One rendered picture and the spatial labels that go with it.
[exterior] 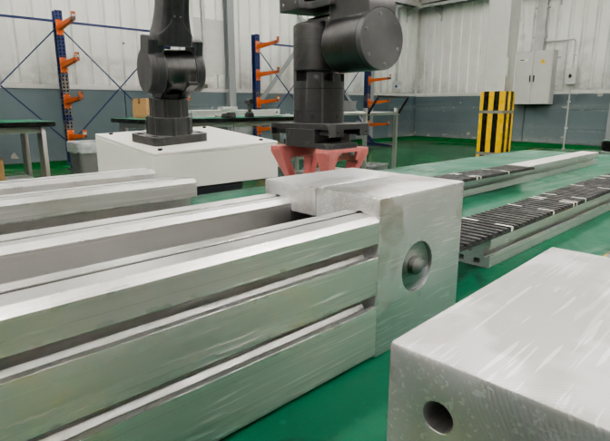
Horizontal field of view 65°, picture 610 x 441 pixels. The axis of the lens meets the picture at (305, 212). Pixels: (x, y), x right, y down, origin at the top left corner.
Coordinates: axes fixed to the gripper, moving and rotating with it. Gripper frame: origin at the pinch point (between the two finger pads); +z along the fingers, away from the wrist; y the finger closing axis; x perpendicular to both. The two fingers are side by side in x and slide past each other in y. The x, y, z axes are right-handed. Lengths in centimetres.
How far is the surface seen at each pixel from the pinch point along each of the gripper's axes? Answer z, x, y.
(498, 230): -0.1, 1.6, 21.2
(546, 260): -6.2, -24.0, 34.0
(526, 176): 2, 55, 3
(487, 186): 2.5, 38.5, 2.4
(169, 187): -4.7, -21.6, 4.7
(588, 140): 62, 1091, -283
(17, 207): -4.7, -32.2, 4.6
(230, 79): -56, 498, -721
